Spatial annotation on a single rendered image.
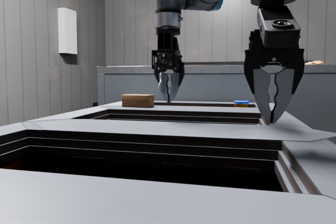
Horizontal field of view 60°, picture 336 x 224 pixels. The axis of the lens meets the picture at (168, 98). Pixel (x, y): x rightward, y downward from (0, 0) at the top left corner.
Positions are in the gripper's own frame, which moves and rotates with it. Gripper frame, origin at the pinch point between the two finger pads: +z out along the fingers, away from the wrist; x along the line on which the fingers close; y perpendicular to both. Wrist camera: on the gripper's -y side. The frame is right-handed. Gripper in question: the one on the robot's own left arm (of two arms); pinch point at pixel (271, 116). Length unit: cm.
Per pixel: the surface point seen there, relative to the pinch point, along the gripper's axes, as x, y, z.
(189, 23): 70, 370, -84
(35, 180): 28.5, -20.2, 5.8
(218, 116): 11, 54, 7
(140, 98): 42, 61, 2
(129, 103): 47, 62, 4
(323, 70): -34, 99, -10
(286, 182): -1.9, -3.7, 9.4
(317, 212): -1.4, -21.6, 5.8
